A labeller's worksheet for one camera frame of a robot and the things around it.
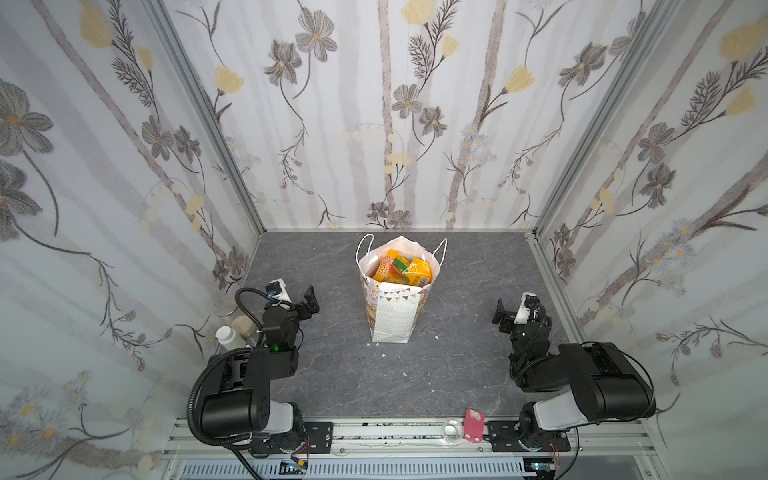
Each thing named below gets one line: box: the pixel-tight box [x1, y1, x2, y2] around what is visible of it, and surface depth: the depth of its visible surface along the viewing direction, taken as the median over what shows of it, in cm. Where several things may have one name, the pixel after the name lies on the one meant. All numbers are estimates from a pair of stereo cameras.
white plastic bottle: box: [215, 326, 247, 351], surface depth 84 cm
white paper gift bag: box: [355, 234, 448, 343], surface depth 84 cm
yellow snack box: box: [374, 249, 433, 287], surface depth 86 cm
